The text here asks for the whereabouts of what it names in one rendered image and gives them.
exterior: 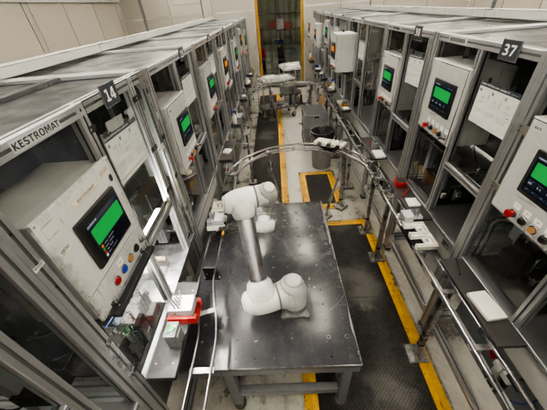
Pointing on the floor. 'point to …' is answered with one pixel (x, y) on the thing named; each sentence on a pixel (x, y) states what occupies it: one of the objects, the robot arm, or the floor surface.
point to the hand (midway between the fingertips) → (223, 228)
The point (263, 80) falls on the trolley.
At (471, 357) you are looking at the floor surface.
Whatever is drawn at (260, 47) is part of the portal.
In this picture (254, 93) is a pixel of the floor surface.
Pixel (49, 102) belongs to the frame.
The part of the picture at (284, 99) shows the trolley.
